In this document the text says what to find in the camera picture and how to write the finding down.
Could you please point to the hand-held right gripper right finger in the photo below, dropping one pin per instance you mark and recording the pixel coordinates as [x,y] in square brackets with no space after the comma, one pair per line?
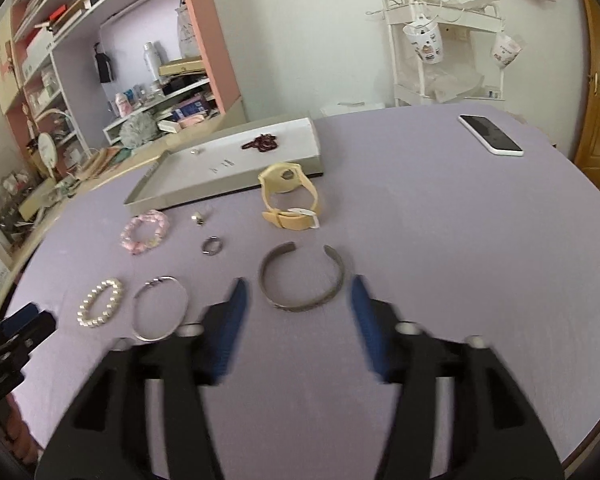
[371,332]

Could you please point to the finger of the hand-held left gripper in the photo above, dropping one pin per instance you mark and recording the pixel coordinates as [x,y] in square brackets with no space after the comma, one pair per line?
[22,314]
[39,326]

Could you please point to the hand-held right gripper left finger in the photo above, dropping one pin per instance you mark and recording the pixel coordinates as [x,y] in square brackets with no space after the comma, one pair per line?
[227,332]

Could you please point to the silver cuff bangle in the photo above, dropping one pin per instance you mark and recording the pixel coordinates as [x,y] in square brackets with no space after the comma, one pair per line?
[300,306]

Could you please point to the thin silver bangle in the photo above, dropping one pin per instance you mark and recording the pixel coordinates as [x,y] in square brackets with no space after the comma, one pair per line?
[152,282]

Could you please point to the small silver earring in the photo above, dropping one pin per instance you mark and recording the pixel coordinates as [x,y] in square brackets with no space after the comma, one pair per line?
[198,217]

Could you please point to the yellow wrist watch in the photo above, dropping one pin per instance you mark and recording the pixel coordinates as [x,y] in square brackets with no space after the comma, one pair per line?
[272,187]

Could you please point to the grey jewelry tray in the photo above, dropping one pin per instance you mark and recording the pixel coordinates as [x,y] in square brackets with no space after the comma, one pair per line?
[180,180]

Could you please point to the person's left hand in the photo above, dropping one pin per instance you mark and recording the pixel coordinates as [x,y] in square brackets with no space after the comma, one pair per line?
[19,430]

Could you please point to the round white mirror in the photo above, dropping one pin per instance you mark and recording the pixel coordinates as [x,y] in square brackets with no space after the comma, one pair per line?
[47,149]

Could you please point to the white desk lamp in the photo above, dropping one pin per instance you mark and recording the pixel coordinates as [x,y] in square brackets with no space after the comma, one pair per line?
[55,111]

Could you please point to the pink box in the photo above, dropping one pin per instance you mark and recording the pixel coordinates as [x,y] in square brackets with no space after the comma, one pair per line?
[190,121]

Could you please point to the grey mesh bath sponge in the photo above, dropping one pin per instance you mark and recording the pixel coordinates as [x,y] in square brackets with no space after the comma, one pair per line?
[136,129]

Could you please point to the blue box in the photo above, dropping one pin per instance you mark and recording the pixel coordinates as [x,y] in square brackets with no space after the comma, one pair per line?
[192,108]

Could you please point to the pink bottle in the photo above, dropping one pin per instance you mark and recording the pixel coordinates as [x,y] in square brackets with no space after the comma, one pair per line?
[123,106]

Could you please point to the white smartphone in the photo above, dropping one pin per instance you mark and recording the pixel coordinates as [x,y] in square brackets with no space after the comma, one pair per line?
[490,132]

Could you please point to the gold gift box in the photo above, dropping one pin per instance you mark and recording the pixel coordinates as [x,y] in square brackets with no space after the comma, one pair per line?
[180,66]

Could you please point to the white trolley cart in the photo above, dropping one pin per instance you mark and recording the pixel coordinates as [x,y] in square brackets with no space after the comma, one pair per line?
[392,60]

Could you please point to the white printed hanging cup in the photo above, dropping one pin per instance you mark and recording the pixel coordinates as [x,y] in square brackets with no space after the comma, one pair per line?
[505,52]
[425,42]

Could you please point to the white plastic bag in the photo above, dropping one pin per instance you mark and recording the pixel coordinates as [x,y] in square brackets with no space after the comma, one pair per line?
[186,35]

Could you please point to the pink and white shelf unit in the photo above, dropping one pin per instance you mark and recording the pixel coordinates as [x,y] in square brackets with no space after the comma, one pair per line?
[200,10]

